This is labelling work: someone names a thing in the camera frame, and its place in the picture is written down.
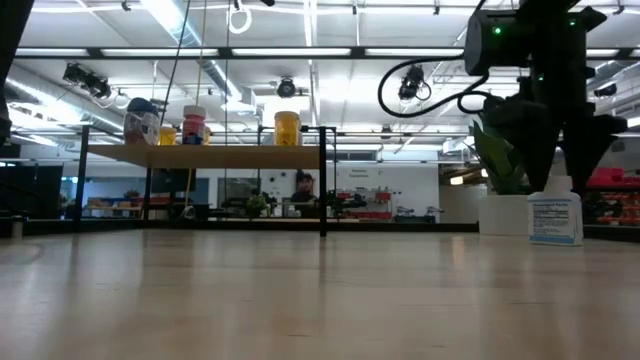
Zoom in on black overhead rig frame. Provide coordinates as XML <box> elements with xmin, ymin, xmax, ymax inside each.
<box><xmin>0</xmin><ymin>45</ymin><xmax>640</xmax><ymax>62</ymax></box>

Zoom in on black overhead rig camera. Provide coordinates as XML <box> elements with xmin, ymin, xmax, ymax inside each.
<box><xmin>397</xmin><ymin>63</ymin><xmax>433</xmax><ymax>102</ymax></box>
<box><xmin>275</xmin><ymin>76</ymin><xmax>298</xmax><ymax>100</ymax></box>
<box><xmin>62</xmin><ymin>62</ymin><xmax>113</xmax><ymax>100</ymax></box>

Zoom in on green plant white pot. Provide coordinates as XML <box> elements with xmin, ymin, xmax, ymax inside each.
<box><xmin>468</xmin><ymin>118</ymin><xmax>534</xmax><ymax>238</ymax></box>

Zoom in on small green background plant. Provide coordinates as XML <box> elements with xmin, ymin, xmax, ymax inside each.
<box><xmin>244</xmin><ymin>193</ymin><xmax>270</xmax><ymax>220</ymax></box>

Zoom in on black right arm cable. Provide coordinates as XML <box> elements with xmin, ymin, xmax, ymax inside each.
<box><xmin>376</xmin><ymin>54</ymin><xmax>497</xmax><ymax>120</ymax></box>

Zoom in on blue-capped medicine bottle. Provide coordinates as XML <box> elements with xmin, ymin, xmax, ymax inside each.
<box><xmin>122</xmin><ymin>96</ymin><xmax>162</xmax><ymax>147</ymax></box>

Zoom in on red storage bins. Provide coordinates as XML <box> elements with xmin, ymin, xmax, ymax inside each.
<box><xmin>585</xmin><ymin>166</ymin><xmax>640</xmax><ymax>227</ymax></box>

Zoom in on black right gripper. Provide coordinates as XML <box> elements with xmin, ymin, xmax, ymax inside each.
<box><xmin>481</xmin><ymin>94</ymin><xmax>629</xmax><ymax>197</ymax></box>

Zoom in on black aluminium table frame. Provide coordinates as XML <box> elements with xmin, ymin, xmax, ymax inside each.
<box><xmin>0</xmin><ymin>217</ymin><xmax>640</xmax><ymax>244</ymax></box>

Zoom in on wooden shelf black metal frame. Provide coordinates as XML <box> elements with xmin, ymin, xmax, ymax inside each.
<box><xmin>73</xmin><ymin>124</ymin><xmax>338</xmax><ymax>239</ymax></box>

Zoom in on pink bottle white cap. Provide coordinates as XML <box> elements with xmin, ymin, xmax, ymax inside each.
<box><xmin>181</xmin><ymin>104</ymin><xmax>208</xmax><ymax>147</ymax></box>

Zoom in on black monitor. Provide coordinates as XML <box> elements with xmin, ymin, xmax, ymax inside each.
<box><xmin>150</xmin><ymin>167</ymin><xmax>198</xmax><ymax>195</ymax></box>

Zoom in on white bottle light-blue label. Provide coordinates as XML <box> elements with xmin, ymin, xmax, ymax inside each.
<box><xmin>526</xmin><ymin>175</ymin><xmax>585</xmax><ymax>248</ymax></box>

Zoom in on white looped cable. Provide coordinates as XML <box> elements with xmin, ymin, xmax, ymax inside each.
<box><xmin>226</xmin><ymin>0</ymin><xmax>254</xmax><ymax>36</ymax></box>

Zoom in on person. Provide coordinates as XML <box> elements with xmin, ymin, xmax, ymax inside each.
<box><xmin>289</xmin><ymin>170</ymin><xmax>320</xmax><ymax>220</ymax></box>

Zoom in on black cabinet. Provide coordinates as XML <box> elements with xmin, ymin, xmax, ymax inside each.
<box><xmin>0</xmin><ymin>161</ymin><xmax>64</xmax><ymax>222</ymax></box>

